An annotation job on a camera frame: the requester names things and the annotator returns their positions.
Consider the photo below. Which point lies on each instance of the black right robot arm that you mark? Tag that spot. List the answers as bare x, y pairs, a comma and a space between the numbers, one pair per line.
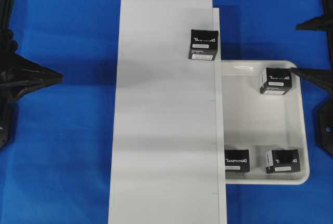
321, 23

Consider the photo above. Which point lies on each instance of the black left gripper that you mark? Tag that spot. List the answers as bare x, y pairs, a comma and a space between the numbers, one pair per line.
20, 76

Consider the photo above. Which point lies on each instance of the white plastic tray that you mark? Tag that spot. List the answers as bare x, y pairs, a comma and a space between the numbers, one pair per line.
260, 123

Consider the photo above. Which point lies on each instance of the black dynamixel box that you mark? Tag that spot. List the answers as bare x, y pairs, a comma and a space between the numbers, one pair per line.
203, 45
282, 161
237, 161

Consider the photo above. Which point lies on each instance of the white base board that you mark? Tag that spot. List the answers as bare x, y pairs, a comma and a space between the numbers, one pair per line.
168, 143

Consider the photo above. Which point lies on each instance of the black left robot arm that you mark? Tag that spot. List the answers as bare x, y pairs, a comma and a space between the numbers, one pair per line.
8, 46

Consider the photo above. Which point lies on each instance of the black Dynamixel box upper tray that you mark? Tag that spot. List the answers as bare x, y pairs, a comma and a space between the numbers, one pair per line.
275, 81

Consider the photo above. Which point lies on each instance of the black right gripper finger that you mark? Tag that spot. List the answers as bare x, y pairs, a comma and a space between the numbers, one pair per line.
321, 78

